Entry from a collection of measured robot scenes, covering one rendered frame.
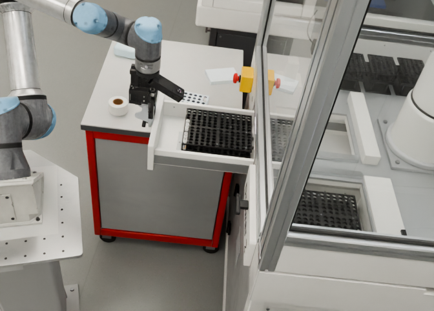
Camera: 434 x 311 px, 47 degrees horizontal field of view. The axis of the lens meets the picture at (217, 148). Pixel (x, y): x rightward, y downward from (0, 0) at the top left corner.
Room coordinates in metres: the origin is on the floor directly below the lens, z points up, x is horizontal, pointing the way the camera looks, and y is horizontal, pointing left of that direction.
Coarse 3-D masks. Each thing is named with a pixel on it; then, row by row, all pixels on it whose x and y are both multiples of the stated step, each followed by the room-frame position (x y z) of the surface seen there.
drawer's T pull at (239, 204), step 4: (236, 196) 0.94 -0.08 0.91; (236, 200) 0.93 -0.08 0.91; (240, 200) 0.93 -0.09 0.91; (244, 200) 0.93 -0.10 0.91; (236, 204) 0.91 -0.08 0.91; (240, 204) 0.92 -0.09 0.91; (244, 204) 0.92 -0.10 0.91; (248, 204) 0.92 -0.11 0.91; (236, 208) 0.90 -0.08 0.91; (240, 208) 0.91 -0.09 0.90; (244, 208) 0.91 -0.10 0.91; (248, 208) 0.91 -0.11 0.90; (236, 212) 0.88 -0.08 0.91
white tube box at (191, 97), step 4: (188, 92) 1.53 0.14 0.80; (184, 96) 1.51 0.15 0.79; (188, 96) 1.51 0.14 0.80; (192, 96) 1.51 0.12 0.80; (196, 96) 1.51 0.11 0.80; (200, 96) 1.52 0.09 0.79; (204, 96) 1.52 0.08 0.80; (208, 96) 1.53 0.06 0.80; (184, 100) 1.49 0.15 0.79; (188, 100) 1.49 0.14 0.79; (192, 100) 1.49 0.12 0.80; (196, 100) 1.49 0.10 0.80; (200, 100) 1.49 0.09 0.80; (208, 100) 1.50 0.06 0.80; (204, 104) 1.48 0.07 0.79; (208, 104) 1.52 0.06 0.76
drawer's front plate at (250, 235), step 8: (248, 176) 1.04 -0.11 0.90; (248, 184) 1.01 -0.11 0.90; (248, 192) 0.97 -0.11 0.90; (248, 200) 0.94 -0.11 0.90; (248, 216) 0.88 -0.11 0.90; (248, 224) 0.86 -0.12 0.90; (248, 232) 0.83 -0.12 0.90; (248, 240) 0.80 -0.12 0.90; (248, 248) 0.78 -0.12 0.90; (248, 256) 0.78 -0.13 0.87; (248, 264) 0.78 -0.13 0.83
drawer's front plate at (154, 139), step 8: (160, 96) 1.31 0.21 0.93; (160, 104) 1.27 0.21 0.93; (160, 112) 1.23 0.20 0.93; (160, 120) 1.24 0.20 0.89; (152, 128) 1.15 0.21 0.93; (160, 128) 1.25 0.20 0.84; (152, 136) 1.11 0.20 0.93; (152, 144) 1.08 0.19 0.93; (152, 152) 1.07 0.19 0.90; (152, 160) 1.07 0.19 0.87; (152, 168) 1.07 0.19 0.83
